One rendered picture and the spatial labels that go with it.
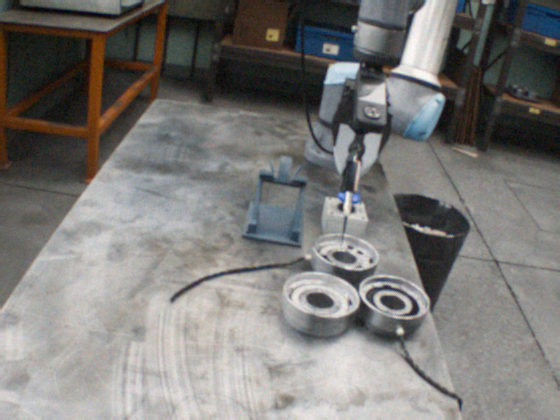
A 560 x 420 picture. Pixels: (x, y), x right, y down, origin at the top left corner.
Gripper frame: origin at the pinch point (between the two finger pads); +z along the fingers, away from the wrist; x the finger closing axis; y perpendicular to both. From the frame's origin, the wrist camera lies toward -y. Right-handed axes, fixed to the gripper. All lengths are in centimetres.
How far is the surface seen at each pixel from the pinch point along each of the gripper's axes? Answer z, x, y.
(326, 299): 11.1, 2.0, -21.3
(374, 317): 10.3, -4.6, -25.0
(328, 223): 10.3, 1.8, 0.3
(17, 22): 16, 144, 158
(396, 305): 11.8, -8.7, -19.0
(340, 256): 11.4, -0.4, -8.2
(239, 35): 41, 58, 328
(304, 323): 10.9, 4.9, -27.8
